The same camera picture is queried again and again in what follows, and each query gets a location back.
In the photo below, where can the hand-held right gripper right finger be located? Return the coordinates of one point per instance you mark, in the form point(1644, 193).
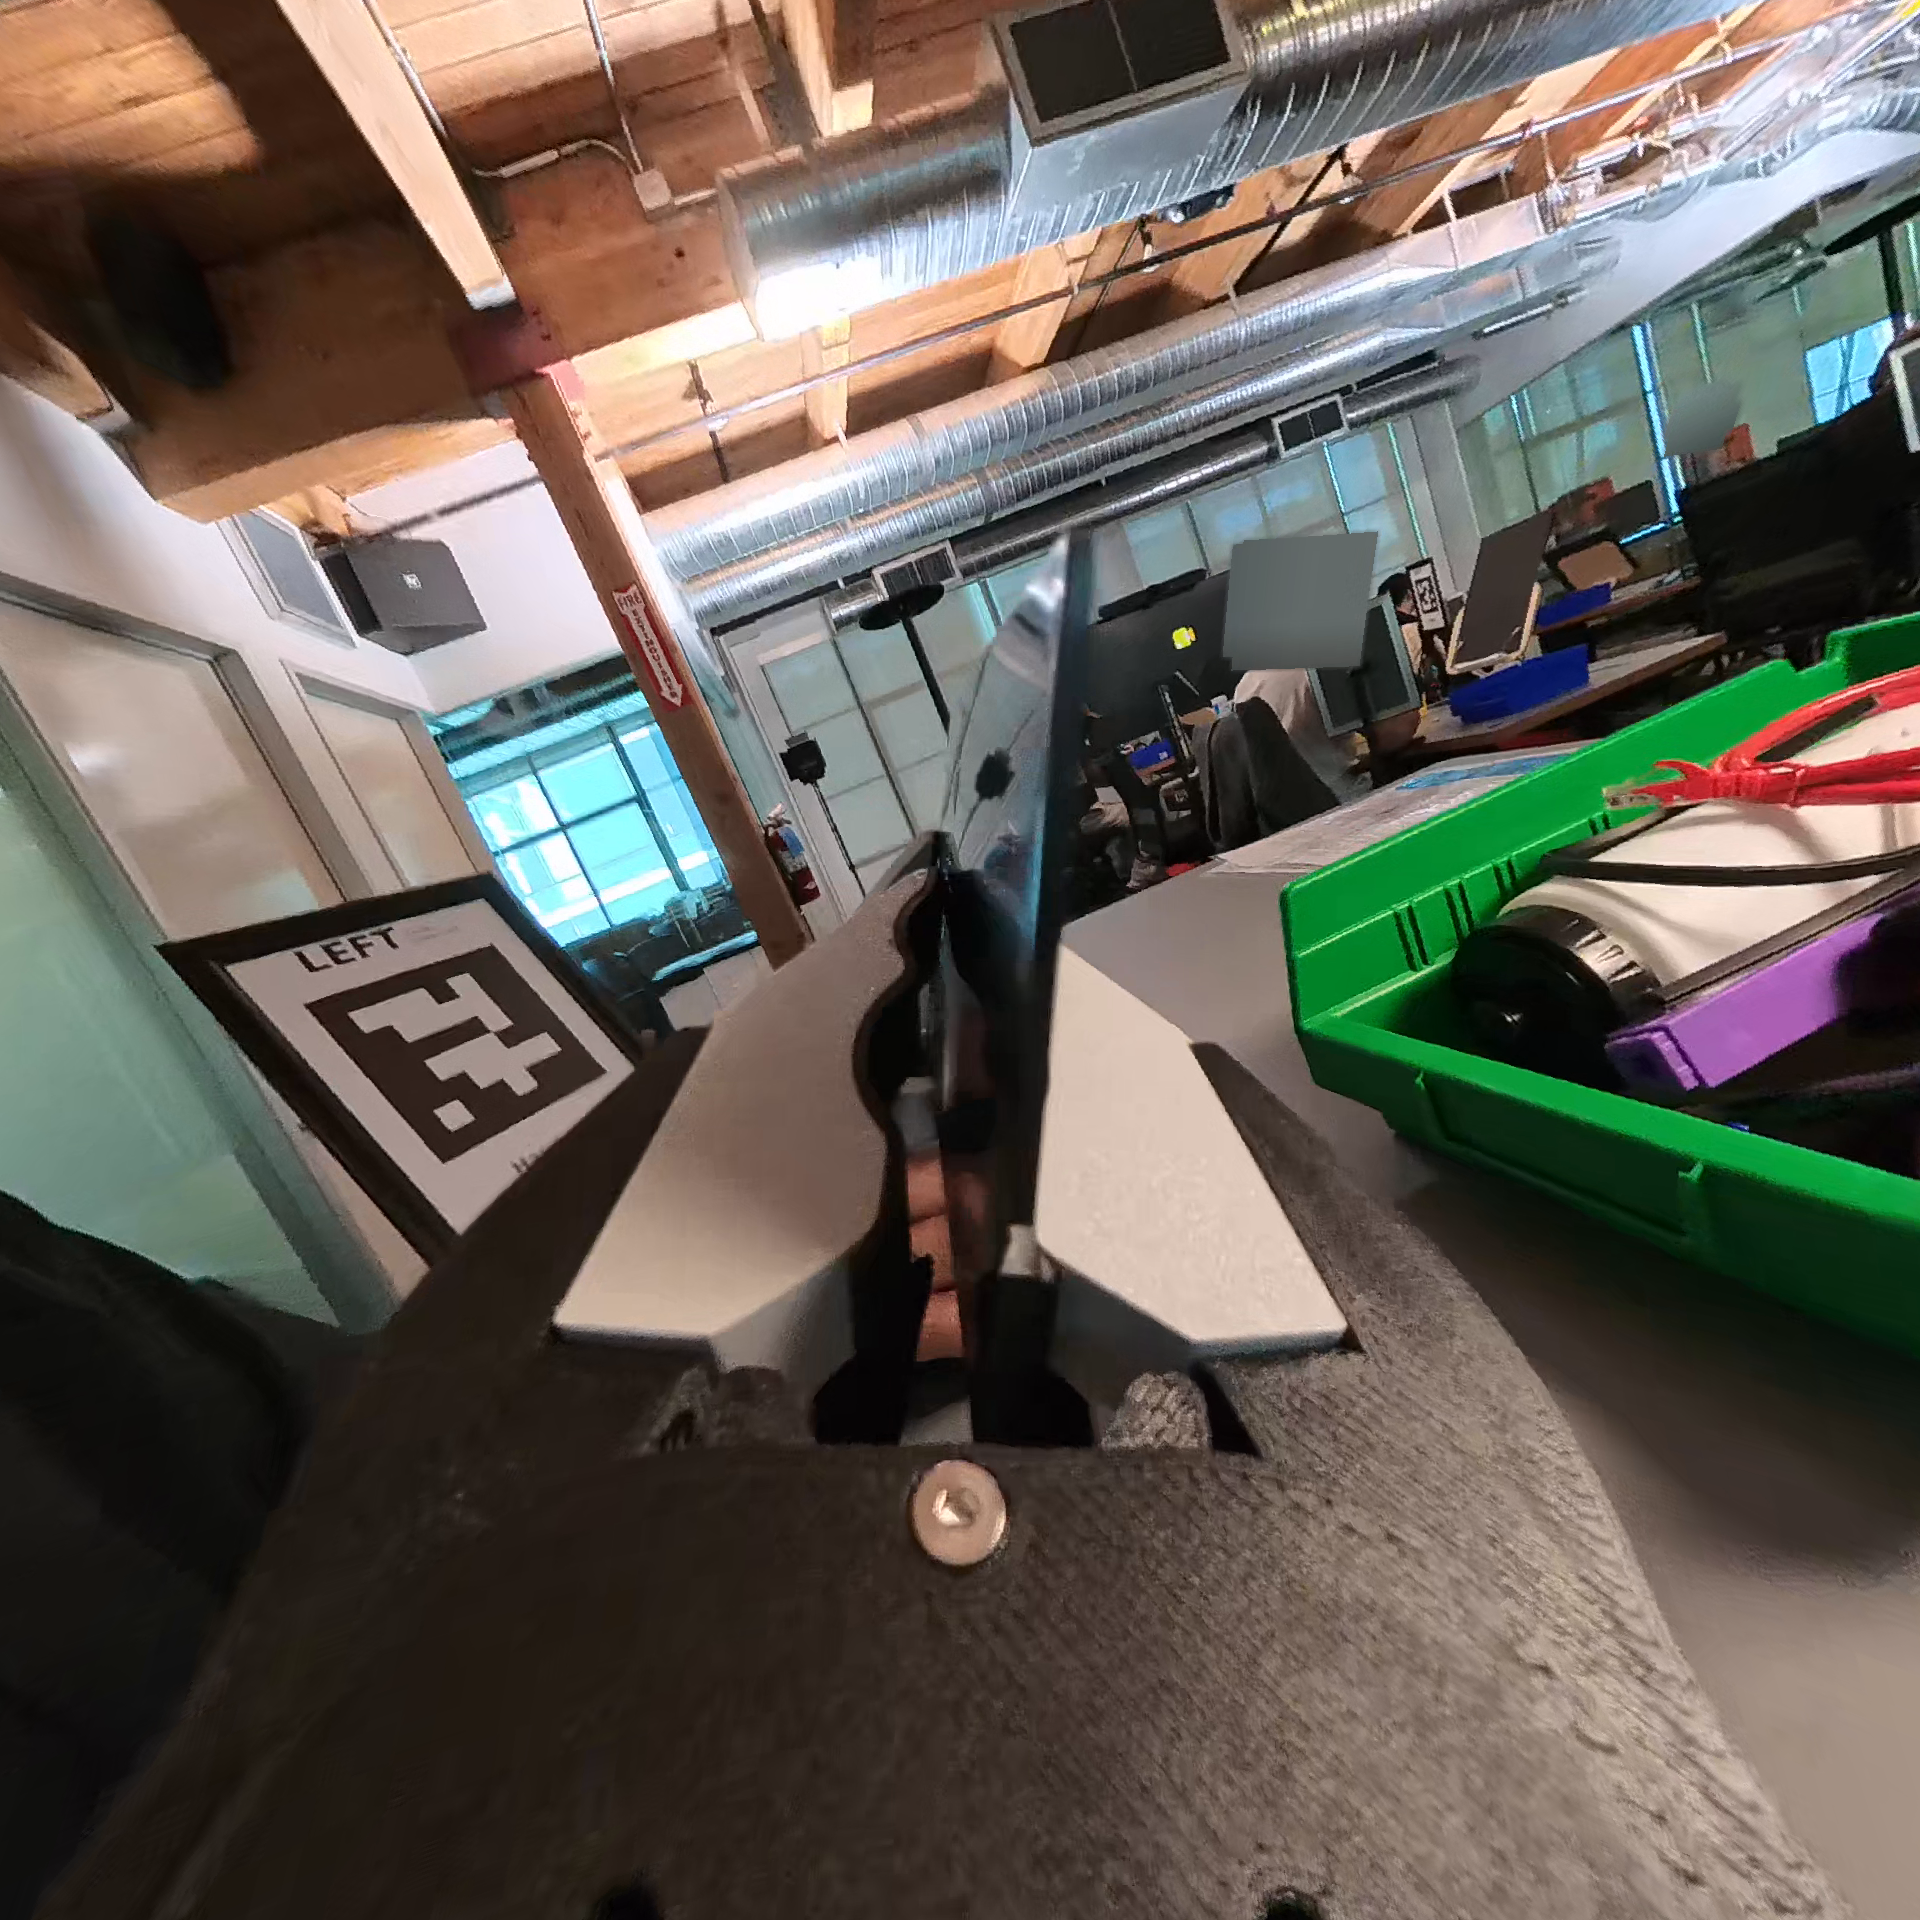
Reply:
point(1171, 1215)

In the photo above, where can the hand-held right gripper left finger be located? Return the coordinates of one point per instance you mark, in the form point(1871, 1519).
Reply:
point(721, 1201)

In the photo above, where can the green plastic bin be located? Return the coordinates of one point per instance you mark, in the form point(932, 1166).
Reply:
point(1501, 1125)

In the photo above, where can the black sheet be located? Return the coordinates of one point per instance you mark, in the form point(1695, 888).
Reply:
point(1012, 841)

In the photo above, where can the person's left hand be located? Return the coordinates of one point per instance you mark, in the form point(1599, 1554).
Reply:
point(932, 1245)

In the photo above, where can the black-framed marker sign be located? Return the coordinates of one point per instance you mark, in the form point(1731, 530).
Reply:
point(435, 1035)

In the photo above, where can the red fire extinguisher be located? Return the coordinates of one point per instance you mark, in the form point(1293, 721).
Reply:
point(792, 863)

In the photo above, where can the white cylinder with black cap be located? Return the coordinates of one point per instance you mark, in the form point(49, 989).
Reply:
point(1545, 974)

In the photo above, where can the black box on tripod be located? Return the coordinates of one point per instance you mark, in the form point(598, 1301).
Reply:
point(802, 759)

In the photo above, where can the clear bag of papers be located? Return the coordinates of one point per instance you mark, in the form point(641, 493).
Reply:
point(1424, 794)

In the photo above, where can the black monitor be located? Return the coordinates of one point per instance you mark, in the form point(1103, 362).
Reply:
point(1141, 660)

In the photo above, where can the red arrow sign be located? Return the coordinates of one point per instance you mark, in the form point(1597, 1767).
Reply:
point(648, 644)

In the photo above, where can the grey-backed monitor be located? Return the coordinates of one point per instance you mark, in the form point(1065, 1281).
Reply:
point(1373, 675)

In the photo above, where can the purple plastic part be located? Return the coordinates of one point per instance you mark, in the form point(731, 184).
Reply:
point(1741, 1020)

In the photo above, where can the black disc-top floor stand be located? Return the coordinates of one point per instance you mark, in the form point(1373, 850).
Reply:
point(902, 597)
point(1874, 240)

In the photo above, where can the blue storage bin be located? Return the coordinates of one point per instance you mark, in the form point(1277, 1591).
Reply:
point(1514, 687)

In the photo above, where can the small marker tag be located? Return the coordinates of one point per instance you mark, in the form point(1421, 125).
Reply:
point(1424, 592)

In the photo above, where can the small cream-framed board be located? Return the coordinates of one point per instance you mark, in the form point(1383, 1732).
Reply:
point(1501, 585)

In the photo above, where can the wooden desk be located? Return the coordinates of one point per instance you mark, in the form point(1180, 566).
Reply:
point(1651, 660)

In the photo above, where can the black office chair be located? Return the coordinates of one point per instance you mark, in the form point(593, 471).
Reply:
point(1801, 525)

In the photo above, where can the wooden post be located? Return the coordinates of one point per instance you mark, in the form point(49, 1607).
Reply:
point(708, 781)

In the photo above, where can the black wall speaker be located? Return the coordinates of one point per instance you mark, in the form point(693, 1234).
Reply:
point(404, 597)

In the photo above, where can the slim silver air duct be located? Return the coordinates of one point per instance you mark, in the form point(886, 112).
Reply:
point(1051, 434)

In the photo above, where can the large silver air duct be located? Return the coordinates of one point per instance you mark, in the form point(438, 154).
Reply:
point(900, 210)

